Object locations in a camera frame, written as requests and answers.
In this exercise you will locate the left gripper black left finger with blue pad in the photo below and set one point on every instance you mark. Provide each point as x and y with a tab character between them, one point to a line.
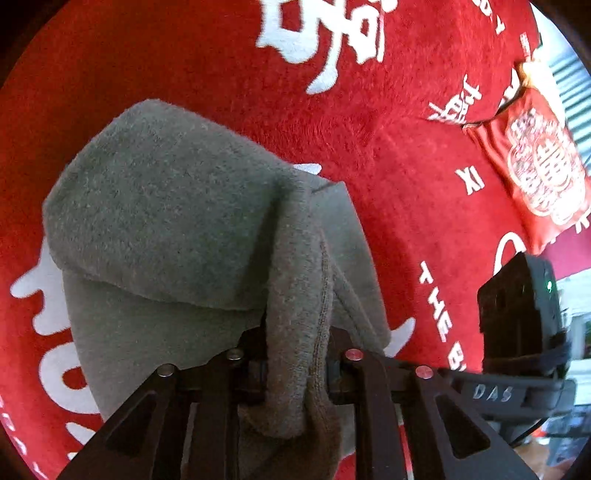
180	424

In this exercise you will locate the red patterned pillow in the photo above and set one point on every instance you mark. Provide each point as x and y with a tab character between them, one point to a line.
530	147

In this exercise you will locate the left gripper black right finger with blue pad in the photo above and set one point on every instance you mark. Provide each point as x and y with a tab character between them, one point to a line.
410	423

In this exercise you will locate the grey fleece garment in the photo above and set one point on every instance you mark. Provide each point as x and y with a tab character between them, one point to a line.
174	235

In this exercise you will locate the red blanket white characters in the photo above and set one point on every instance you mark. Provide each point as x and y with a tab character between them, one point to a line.
380	111

